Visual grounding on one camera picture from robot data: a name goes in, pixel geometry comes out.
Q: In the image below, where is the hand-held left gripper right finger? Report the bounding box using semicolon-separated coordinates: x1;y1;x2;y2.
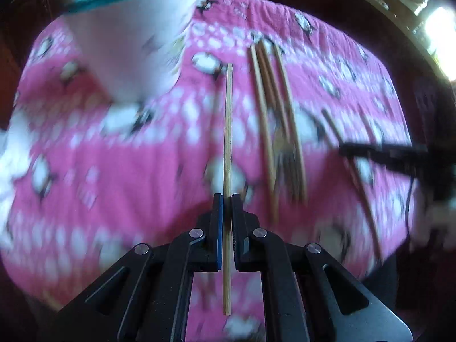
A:
231;192;414;342

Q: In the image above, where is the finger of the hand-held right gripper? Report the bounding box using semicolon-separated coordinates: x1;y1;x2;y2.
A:
338;142;430;177

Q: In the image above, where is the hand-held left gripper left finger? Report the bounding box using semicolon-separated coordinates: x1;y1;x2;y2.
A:
50;192;225;342

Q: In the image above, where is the wooden chopstick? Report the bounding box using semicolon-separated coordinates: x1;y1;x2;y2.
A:
249;44;280;224
272;44;309;205
321;109;384;264
257;40;300;203
221;63;234;316

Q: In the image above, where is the white cup with blue rim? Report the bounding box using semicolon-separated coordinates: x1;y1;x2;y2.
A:
62;0;208;105

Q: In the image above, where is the person's right hand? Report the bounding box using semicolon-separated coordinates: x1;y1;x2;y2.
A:
408;199;456;253

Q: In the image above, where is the pink penguin tablecloth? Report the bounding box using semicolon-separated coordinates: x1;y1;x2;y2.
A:
0;0;417;342

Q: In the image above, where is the white cloth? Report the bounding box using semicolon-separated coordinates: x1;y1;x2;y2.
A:
0;110;31;203

